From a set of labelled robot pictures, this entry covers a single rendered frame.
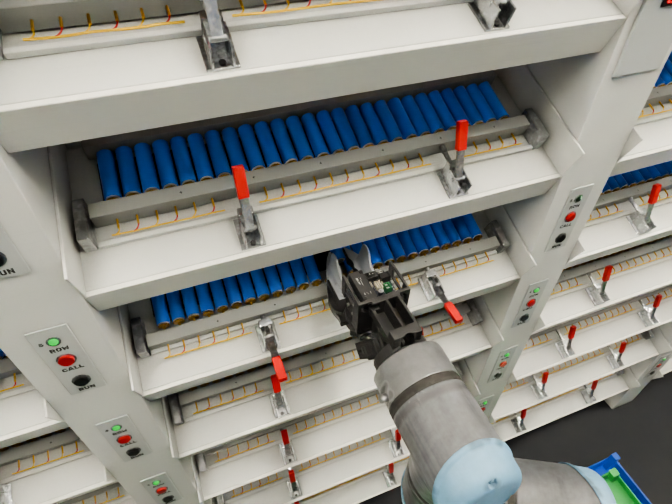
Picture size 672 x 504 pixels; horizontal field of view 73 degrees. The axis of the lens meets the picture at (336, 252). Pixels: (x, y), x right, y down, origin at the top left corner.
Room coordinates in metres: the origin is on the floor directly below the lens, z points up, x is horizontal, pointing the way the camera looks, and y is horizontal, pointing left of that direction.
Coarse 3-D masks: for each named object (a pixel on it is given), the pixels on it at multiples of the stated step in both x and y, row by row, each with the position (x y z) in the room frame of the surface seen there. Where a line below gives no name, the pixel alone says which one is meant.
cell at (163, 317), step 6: (162, 294) 0.43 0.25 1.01; (156, 300) 0.42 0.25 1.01; (162, 300) 0.42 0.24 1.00; (156, 306) 0.41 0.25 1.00; (162, 306) 0.41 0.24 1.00; (156, 312) 0.40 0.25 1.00; (162, 312) 0.40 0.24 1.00; (156, 318) 0.39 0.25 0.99; (162, 318) 0.39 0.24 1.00; (168, 318) 0.40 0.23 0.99
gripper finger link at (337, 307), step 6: (330, 288) 0.43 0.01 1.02; (330, 294) 0.42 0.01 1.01; (336, 294) 0.42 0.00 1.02; (330, 300) 0.41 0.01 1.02; (336, 300) 0.41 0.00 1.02; (342, 300) 0.41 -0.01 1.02; (330, 306) 0.40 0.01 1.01; (336, 306) 0.40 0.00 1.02; (342, 306) 0.40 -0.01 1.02; (336, 312) 0.39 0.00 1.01; (342, 312) 0.39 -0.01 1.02; (336, 318) 0.39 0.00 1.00; (342, 318) 0.38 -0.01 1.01; (342, 324) 0.38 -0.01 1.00
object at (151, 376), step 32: (480, 224) 0.61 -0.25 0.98; (512, 224) 0.57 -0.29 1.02; (416, 256) 0.54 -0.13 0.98; (512, 256) 0.55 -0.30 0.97; (416, 288) 0.48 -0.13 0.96; (448, 288) 0.49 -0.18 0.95; (480, 288) 0.49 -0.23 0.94; (128, 320) 0.39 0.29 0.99; (192, 320) 0.41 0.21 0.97; (288, 320) 0.42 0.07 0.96; (320, 320) 0.42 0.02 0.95; (128, 352) 0.33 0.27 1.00; (192, 352) 0.36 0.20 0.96; (224, 352) 0.37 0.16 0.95; (256, 352) 0.37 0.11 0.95; (288, 352) 0.38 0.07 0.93; (160, 384) 0.32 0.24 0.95; (192, 384) 0.33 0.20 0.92
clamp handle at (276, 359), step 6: (270, 336) 0.38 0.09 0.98; (270, 342) 0.37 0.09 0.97; (270, 348) 0.36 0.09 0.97; (276, 348) 0.36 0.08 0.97; (276, 354) 0.35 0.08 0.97; (276, 360) 0.34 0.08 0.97; (276, 366) 0.33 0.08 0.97; (282, 366) 0.33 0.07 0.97; (276, 372) 0.32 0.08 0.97; (282, 372) 0.32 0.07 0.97; (282, 378) 0.32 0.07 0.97
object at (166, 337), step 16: (480, 240) 0.56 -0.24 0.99; (496, 240) 0.56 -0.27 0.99; (432, 256) 0.52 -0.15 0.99; (448, 256) 0.52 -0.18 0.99; (464, 256) 0.53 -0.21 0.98; (400, 272) 0.49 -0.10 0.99; (416, 272) 0.50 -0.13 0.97; (320, 288) 0.45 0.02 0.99; (256, 304) 0.42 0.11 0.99; (272, 304) 0.42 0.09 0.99; (288, 304) 0.42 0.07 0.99; (304, 304) 0.44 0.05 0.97; (208, 320) 0.39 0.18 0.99; (224, 320) 0.39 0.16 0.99; (240, 320) 0.40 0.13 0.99; (160, 336) 0.37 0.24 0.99; (176, 336) 0.37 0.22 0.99; (192, 336) 0.38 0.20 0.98
